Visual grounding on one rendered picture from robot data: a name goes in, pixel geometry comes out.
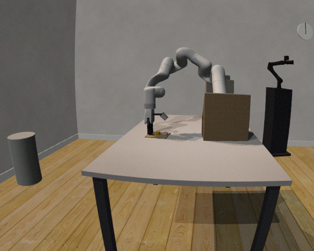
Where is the tan mat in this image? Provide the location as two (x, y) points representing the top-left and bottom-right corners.
(145, 132), (170, 139)

